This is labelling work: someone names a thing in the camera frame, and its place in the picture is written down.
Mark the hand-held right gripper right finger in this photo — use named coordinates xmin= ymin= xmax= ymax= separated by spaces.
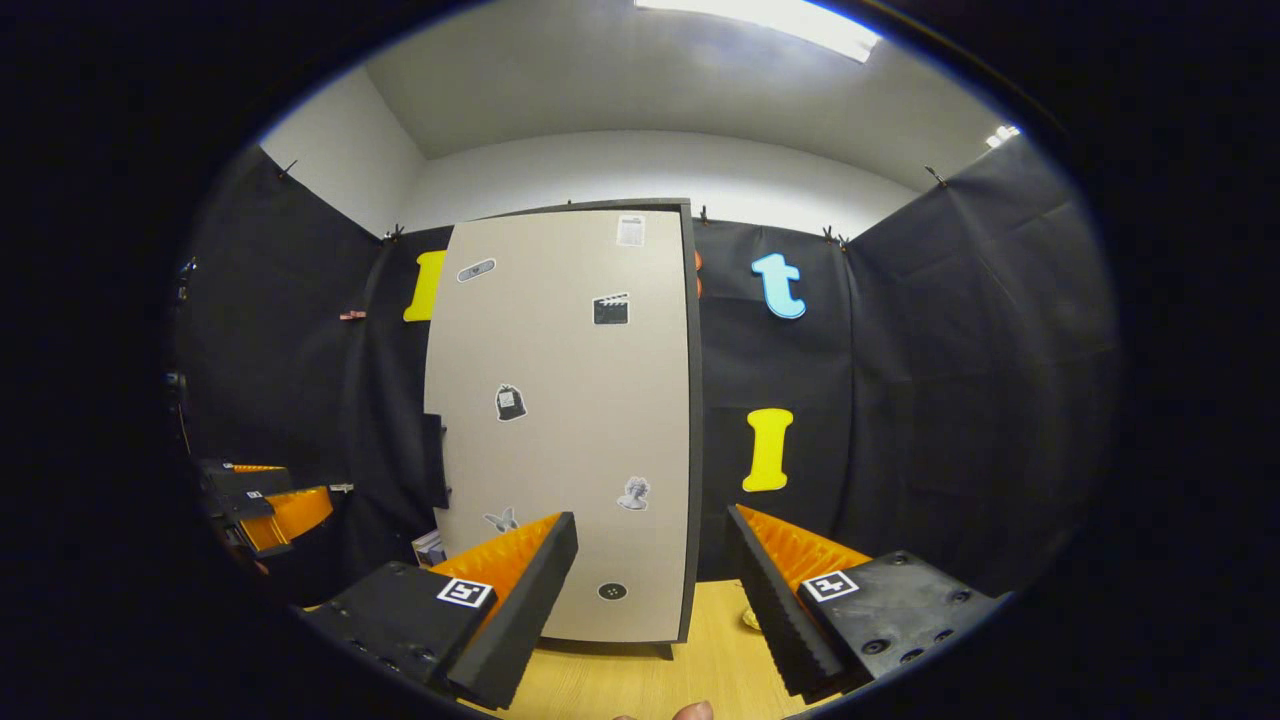
xmin=725 ymin=505 xmax=1006 ymax=704

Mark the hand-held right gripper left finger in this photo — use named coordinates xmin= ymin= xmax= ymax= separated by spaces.
xmin=300 ymin=512 xmax=579 ymax=711

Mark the black door handle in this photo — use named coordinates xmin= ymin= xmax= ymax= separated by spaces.
xmin=421 ymin=413 xmax=451 ymax=511

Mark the black backdrop cloth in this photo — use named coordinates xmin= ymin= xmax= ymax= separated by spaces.
xmin=170 ymin=135 xmax=1121 ymax=606

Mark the long ceiling light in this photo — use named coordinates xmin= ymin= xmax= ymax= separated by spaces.
xmin=635 ymin=0 xmax=883 ymax=63

